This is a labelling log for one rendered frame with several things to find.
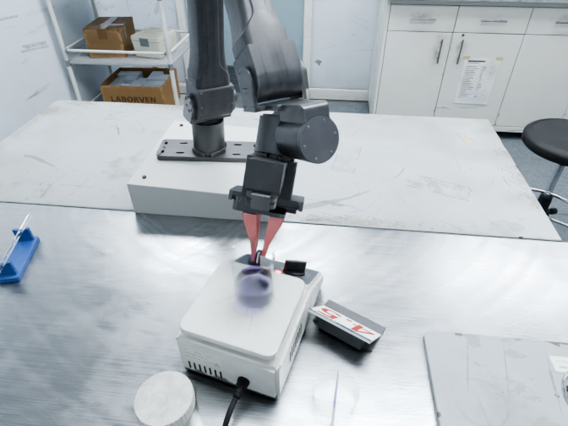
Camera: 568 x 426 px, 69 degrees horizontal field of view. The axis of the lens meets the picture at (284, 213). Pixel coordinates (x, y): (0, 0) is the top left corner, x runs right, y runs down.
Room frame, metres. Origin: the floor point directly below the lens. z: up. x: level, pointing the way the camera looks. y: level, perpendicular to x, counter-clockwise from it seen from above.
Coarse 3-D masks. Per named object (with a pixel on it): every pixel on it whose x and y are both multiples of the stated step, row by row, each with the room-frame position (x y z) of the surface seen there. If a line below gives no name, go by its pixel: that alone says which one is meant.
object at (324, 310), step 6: (324, 306) 0.39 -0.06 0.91; (324, 312) 0.36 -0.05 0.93; (330, 312) 0.37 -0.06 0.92; (330, 318) 0.35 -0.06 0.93; (336, 318) 0.35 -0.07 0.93; (342, 318) 0.36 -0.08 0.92; (342, 324) 0.34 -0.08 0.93; (348, 324) 0.34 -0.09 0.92; (354, 324) 0.35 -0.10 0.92; (354, 330) 0.33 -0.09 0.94; (360, 330) 0.33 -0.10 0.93; (366, 330) 0.34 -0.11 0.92; (366, 336) 0.32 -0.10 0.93; (372, 336) 0.32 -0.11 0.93
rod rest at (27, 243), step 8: (16, 232) 0.53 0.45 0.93; (24, 232) 0.53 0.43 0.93; (24, 240) 0.53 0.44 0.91; (32, 240) 0.53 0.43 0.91; (16, 248) 0.51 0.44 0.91; (24, 248) 0.51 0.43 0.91; (32, 248) 0.51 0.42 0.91; (16, 256) 0.49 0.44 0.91; (24, 256) 0.49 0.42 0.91; (8, 264) 0.45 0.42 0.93; (16, 264) 0.47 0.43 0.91; (24, 264) 0.47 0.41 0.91; (0, 272) 0.45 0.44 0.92; (8, 272) 0.45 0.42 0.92; (16, 272) 0.45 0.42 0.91; (24, 272) 0.46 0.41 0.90; (0, 280) 0.44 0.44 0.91; (8, 280) 0.44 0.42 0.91; (16, 280) 0.44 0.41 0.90
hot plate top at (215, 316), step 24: (216, 288) 0.35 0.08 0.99; (288, 288) 0.35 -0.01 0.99; (192, 312) 0.32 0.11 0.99; (216, 312) 0.31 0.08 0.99; (240, 312) 0.31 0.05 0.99; (264, 312) 0.31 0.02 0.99; (288, 312) 0.31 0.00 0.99; (216, 336) 0.28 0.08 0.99; (240, 336) 0.28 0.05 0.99; (264, 336) 0.28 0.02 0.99
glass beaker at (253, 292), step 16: (256, 240) 0.36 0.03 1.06; (240, 256) 0.36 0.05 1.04; (256, 256) 0.36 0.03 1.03; (272, 256) 0.33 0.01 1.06; (240, 272) 0.31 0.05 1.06; (256, 272) 0.31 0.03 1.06; (272, 272) 0.33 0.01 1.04; (240, 288) 0.32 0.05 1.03; (256, 288) 0.31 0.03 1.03; (272, 288) 0.33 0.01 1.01; (240, 304) 0.32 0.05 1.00; (256, 304) 0.31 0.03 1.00
